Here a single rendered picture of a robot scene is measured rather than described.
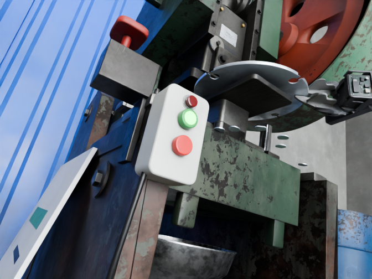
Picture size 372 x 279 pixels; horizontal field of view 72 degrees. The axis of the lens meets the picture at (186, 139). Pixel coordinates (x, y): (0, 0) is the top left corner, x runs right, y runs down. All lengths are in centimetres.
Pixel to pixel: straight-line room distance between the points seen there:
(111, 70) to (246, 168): 35
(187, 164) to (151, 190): 7
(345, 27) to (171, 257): 92
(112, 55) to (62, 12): 171
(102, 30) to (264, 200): 182
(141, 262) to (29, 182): 143
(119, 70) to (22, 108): 142
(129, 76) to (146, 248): 27
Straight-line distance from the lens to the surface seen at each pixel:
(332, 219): 74
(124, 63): 46
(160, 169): 34
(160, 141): 34
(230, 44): 92
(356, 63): 105
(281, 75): 63
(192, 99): 37
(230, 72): 61
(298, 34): 130
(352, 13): 114
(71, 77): 194
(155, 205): 39
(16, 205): 177
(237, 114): 69
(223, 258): 66
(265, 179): 64
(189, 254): 60
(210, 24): 84
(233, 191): 56
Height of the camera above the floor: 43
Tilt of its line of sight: 19 degrees up
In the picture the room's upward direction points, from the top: 12 degrees clockwise
